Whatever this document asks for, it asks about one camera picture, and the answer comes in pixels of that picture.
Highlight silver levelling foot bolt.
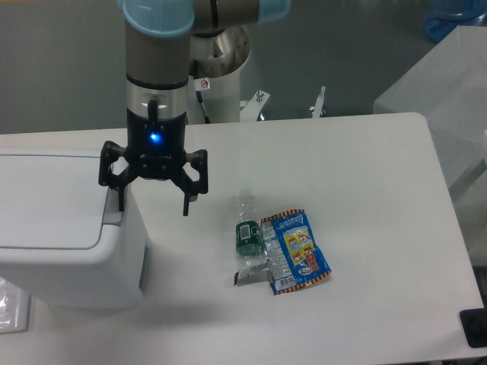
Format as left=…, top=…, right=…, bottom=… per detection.
left=309, top=86, right=326, bottom=119

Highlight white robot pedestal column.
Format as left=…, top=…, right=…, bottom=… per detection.
left=187, top=43, right=250, bottom=125

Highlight black cable on pedestal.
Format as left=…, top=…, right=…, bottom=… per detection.
left=192, top=60, right=211, bottom=125

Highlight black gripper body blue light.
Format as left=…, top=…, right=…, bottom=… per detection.
left=124, top=110, right=189, bottom=181

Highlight small silver torn wrapper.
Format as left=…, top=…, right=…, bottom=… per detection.
left=234, top=264, right=270, bottom=286

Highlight clear plastic tray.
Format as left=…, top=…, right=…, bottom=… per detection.
left=1, top=278, right=30, bottom=335

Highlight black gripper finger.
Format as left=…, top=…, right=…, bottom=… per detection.
left=170, top=149, right=208, bottom=216
left=98, top=141, right=140, bottom=211

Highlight black device at table edge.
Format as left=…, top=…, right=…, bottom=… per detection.
left=460, top=308, right=486, bottom=348

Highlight blue water jug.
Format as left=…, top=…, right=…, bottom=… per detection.
left=424, top=0, right=486, bottom=43

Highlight white pedestal base frame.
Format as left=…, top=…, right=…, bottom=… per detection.
left=240, top=90, right=270, bottom=122

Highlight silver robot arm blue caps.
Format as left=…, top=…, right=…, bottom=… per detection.
left=98, top=1, right=291, bottom=212

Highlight white lidded trash can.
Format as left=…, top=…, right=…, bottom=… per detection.
left=1, top=148, right=148, bottom=309

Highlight clear bottle green label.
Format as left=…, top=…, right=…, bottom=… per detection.
left=235, top=190, right=266, bottom=270

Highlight blue snack bag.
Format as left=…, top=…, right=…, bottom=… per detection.
left=261, top=209, right=332, bottom=295

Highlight white side table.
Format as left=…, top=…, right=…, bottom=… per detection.
left=372, top=24, right=487, bottom=191

